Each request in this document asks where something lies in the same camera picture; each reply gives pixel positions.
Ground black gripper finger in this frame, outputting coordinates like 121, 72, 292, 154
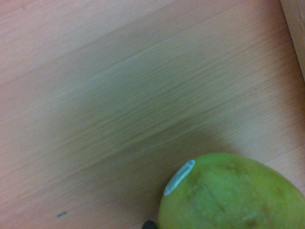
142, 219, 158, 229

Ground green apple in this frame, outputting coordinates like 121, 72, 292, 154
158, 152, 305, 229

